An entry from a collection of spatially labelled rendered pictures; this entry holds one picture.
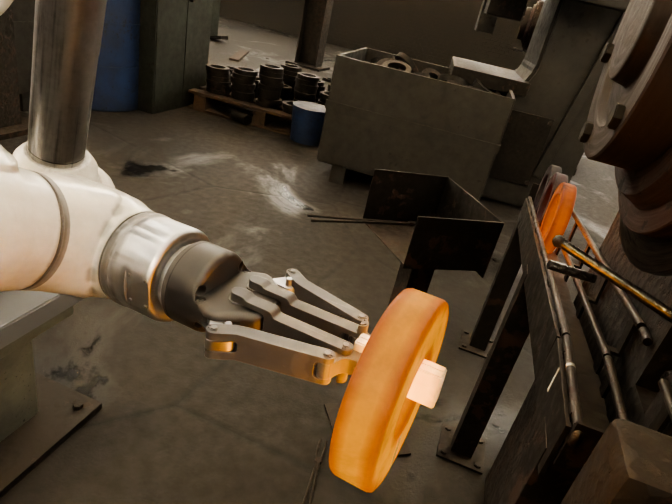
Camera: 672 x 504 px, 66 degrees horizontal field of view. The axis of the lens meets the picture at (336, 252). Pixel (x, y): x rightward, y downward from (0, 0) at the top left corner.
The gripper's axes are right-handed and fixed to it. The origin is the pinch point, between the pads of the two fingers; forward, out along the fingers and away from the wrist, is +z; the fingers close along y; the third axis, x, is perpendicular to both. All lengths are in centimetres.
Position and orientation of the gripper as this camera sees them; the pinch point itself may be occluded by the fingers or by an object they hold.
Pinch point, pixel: (396, 369)
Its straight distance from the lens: 40.3
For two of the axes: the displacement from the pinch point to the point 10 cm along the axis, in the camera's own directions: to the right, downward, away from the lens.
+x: 1.5, -8.8, -4.4
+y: -4.4, 3.4, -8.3
